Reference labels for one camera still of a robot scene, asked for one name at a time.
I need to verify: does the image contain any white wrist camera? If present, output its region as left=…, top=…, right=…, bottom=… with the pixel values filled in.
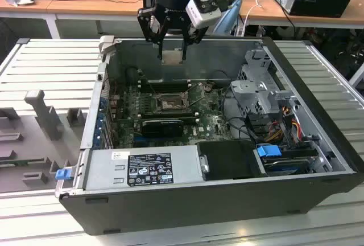
left=185, top=0, right=222, bottom=28

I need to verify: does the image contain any white cable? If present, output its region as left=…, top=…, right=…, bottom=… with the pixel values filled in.
left=243, top=0, right=264, bottom=38

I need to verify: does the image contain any grey power supply unit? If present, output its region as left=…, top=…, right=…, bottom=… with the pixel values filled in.
left=84, top=145, right=206, bottom=191

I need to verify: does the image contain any wooden desk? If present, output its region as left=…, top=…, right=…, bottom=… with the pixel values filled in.
left=0, top=0, right=364, bottom=39

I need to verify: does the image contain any CPU socket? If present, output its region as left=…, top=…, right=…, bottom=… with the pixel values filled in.
left=154, top=91, right=191, bottom=113

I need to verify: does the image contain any hard disk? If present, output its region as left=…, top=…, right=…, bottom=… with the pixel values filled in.
left=261, top=156, right=317, bottom=177

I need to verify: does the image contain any yellow red wire bundle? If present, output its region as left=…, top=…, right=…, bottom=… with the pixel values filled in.
left=266, top=116, right=303, bottom=142

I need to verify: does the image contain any metal drive cage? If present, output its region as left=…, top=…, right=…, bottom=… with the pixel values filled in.
left=230, top=48, right=303, bottom=116

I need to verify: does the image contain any black RAM slot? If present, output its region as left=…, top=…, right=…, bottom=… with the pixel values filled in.
left=139, top=79, right=191, bottom=87
left=138, top=110, right=195, bottom=117
left=140, top=85, right=190, bottom=93
left=139, top=116, right=199, bottom=124

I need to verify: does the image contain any black plastic shroud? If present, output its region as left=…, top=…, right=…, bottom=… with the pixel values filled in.
left=196, top=140, right=268, bottom=181

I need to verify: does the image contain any metal socket cover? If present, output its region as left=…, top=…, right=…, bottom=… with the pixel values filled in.
left=186, top=82, right=206, bottom=106

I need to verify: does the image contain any silver CPU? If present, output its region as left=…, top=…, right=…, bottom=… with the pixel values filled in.
left=161, top=49, right=184, bottom=65

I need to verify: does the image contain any black PC case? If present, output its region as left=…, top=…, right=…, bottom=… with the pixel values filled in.
left=53, top=35, right=364, bottom=237

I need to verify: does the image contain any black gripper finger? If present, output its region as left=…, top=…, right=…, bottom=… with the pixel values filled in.
left=181, top=26, right=209, bottom=60
left=137, top=7, right=169, bottom=59

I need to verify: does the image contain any grey case handle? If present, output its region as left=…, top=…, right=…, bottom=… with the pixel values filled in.
left=98, top=35, right=116, bottom=56

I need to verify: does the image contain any green RAM stick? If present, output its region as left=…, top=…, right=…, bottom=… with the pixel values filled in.
left=0, top=158, right=46, bottom=169

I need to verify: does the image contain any metal locking lever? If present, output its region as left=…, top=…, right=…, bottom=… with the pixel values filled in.
left=148, top=81, right=160, bottom=100

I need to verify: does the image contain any blue case latch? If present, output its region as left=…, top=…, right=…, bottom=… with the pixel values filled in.
left=56, top=168, right=71, bottom=181

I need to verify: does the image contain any green motherboard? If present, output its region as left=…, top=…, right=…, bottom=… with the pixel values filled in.
left=109, top=80, right=237, bottom=149

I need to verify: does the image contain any grey parts rack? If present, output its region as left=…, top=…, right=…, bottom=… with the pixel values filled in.
left=0, top=89, right=89, bottom=194

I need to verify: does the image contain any blue disk carrier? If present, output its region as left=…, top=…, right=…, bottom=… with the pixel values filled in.
left=255, top=144, right=282, bottom=162

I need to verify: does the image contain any black graphics card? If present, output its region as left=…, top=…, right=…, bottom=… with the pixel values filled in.
left=140, top=118, right=184, bottom=138

